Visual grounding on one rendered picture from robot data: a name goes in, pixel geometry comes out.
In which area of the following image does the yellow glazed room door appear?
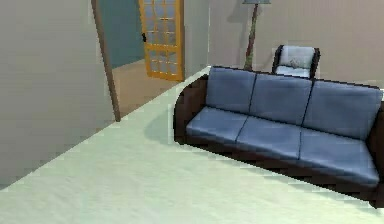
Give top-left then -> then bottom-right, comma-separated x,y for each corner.
138,0 -> 186,83

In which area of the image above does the blue sofa with brown frame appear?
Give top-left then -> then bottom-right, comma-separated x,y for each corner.
172,65 -> 384,209

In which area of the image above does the floor lamp with patterned post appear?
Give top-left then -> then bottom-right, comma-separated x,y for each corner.
241,0 -> 272,72

